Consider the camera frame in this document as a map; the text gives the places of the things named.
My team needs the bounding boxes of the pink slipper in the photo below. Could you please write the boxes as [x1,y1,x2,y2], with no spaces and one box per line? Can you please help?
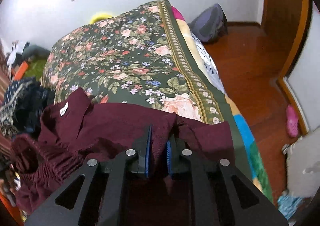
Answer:
[286,105,300,138]

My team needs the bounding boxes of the multicoloured blanket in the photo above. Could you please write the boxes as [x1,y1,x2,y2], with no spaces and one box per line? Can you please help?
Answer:
[171,6,274,204]

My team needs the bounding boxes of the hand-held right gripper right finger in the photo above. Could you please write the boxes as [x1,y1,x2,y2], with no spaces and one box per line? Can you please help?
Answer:
[166,138,288,226]

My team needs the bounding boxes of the dark navy clothes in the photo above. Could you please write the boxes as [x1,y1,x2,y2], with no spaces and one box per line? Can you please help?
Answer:
[12,85,55,136]

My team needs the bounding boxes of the maroon button shirt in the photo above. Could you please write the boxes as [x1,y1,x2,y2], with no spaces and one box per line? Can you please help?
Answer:
[11,87,237,226]

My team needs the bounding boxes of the yellow round object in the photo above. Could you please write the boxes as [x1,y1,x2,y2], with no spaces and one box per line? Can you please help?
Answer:
[89,11,113,24]

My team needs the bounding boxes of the white bag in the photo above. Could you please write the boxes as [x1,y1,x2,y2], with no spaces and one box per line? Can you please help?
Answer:
[282,131,320,198]

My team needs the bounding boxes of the grey cloth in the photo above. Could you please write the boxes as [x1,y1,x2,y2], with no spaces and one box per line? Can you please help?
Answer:
[22,45,50,60]

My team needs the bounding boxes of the floral green bedspread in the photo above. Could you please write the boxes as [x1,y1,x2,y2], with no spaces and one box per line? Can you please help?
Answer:
[41,0,250,174]

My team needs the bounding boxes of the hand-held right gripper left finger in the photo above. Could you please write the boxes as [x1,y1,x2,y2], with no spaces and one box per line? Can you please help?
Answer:
[25,126,153,226]

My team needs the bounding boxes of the orange box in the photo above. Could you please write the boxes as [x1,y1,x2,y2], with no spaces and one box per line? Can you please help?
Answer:
[15,61,29,80]

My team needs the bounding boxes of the green bag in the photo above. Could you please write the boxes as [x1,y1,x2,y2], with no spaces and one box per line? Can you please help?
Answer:
[24,59,49,79]

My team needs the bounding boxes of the pile of clutter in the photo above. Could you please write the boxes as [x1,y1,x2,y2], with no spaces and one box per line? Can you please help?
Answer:
[6,40,30,72]

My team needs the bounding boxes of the light blue cloth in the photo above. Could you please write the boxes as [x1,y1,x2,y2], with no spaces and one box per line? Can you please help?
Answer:
[277,195,304,221]

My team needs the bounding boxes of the grey purple backpack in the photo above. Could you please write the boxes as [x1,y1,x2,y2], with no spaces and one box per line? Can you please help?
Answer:
[187,4,228,43]

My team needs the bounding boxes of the wooden room door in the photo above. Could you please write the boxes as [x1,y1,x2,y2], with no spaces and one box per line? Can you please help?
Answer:
[261,0,304,42]

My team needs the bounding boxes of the navy patterned cloth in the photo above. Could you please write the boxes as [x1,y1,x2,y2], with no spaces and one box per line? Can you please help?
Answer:
[0,77,38,139]

